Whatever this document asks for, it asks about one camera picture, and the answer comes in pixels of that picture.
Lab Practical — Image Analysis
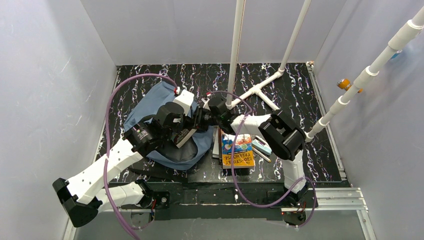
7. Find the orange knob on wall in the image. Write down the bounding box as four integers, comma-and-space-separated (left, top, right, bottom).
337, 78, 352, 91

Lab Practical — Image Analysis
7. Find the aluminium rail base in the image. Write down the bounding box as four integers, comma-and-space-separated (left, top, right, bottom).
62, 180, 377, 240

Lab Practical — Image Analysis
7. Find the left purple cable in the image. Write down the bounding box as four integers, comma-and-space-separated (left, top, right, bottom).
103, 73, 180, 240

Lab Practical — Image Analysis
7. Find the purple cable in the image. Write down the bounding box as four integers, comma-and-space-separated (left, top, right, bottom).
205, 90, 317, 229
103, 73, 180, 240

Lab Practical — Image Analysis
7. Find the dark white book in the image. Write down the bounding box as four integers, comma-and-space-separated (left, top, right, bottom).
212, 127, 221, 160

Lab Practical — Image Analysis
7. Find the white pvc pipe frame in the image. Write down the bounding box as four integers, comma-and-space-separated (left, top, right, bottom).
225, 0, 424, 143

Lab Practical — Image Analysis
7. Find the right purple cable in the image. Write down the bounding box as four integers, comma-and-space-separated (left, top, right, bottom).
205, 90, 317, 229

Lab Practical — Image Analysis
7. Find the yellow orange book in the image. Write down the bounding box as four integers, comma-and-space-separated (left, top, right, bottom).
220, 130, 255, 169

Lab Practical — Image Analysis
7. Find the blue student backpack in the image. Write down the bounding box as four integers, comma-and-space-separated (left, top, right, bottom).
123, 81, 214, 171

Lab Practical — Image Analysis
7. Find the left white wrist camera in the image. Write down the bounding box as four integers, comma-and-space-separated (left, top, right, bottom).
172, 86, 195, 116

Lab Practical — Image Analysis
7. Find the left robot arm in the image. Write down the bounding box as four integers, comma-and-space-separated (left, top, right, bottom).
52, 100, 193, 228

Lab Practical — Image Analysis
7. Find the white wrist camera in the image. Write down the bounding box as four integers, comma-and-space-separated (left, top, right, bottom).
172, 86, 195, 116
201, 92, 212, 110

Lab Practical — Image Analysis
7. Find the blue white eraser case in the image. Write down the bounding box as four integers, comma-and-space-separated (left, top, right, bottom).
252, 136, 272, 156

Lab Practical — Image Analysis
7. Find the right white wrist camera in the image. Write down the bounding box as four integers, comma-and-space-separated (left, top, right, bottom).
201, 92, 212, 110

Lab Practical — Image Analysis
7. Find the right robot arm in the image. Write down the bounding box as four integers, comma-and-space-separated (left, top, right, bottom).
193, 97, 308, 201

